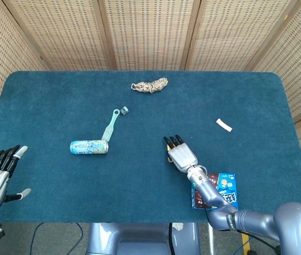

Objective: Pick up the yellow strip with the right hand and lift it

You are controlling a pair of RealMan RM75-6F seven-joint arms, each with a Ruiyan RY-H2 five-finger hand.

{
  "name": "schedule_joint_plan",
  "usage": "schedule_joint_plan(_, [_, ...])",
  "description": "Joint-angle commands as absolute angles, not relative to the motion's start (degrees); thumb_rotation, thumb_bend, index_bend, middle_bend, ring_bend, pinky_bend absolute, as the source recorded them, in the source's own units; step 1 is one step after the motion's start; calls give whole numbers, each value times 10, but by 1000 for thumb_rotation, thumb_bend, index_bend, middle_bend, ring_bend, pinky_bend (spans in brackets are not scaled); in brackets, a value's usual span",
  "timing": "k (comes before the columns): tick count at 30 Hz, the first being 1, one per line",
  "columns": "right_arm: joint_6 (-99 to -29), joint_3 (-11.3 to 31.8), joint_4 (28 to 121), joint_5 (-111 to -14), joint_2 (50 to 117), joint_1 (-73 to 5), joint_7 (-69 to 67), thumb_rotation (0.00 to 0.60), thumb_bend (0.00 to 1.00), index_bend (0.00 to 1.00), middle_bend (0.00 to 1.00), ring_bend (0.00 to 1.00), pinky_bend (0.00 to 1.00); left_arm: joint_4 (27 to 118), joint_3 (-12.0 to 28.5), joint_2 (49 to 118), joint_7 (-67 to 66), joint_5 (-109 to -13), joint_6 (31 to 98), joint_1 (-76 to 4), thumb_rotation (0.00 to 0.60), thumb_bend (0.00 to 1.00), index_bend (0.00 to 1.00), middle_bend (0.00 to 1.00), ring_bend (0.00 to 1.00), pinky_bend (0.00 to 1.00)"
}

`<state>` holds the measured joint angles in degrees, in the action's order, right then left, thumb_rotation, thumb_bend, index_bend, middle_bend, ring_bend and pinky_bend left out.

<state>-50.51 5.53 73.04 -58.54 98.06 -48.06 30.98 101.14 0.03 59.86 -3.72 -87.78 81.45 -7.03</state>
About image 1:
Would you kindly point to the woven bamboo folding screen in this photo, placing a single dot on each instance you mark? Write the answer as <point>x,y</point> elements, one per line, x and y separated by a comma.
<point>150,34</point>

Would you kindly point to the small grey green block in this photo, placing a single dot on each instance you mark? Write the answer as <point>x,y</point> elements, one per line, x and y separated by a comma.
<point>124,110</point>

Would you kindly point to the small white stick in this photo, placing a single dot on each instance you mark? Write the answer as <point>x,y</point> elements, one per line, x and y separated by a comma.
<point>224,125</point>

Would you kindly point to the blue felt table cloth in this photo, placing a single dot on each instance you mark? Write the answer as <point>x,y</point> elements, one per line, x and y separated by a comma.
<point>145,164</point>

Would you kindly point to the blue chocolate cookie box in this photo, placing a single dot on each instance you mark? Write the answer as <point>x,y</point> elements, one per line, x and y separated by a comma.
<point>227,190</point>

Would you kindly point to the light blue beverage can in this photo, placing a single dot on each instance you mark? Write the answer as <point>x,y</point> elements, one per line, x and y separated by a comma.
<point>88,147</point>

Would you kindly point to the grey robot torso base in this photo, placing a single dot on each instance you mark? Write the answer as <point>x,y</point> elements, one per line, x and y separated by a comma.
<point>142,239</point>

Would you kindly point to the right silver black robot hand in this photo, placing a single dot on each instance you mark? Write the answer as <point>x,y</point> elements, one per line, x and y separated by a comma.
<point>182,156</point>

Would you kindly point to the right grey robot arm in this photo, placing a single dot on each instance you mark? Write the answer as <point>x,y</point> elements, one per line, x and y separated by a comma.
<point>251,215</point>

